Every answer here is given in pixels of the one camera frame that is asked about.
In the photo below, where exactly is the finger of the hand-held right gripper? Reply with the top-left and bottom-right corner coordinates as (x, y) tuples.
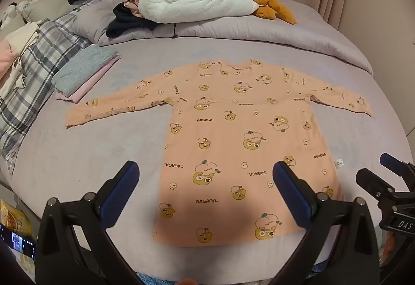
(356, 168), (403, 204)
(380, 153), (415, 180)

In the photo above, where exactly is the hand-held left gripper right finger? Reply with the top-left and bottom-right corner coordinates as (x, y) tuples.
(272, 161), (381, 285)

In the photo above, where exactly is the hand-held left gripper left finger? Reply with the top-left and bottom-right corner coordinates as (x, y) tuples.
(36, 160), (153, 285)

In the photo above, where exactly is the pink duck print shirt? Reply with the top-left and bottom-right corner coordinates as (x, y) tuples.
(65, 59), (374, 248)

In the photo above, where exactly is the folded pink garment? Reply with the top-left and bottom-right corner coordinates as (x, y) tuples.
(55, 55), (122, 103)

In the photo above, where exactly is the yellow snack packet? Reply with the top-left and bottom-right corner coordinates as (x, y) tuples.
(0, 199), (33, 237)

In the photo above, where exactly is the black device with lit screen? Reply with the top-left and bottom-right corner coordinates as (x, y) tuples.
(0, 223), (36, 260)

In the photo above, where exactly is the folded grey garment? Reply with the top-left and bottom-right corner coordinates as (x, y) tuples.
(52, 44), (119, 94)

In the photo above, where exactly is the grey plaid blanket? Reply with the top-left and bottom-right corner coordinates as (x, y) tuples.
(0, 11), (95, 176)

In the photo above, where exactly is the dark navy cloth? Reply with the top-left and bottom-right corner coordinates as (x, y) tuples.
(107, 2), (160, 38)

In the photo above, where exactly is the lavender comforter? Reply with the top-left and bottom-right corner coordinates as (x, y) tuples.
(70, 0), (374, 77)

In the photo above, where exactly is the pink fluffy cloth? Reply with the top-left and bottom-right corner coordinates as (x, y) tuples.
(0, 42), (20, 78)

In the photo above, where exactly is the cream garment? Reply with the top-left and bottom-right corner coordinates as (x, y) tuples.
(0, 22), (40, 91)

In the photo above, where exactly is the grey green pillow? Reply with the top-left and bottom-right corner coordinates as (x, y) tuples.
(22, 0), (79, 22)

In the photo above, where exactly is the white goose plush toy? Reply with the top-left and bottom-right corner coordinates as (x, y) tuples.
(139, 0), (298, 25)

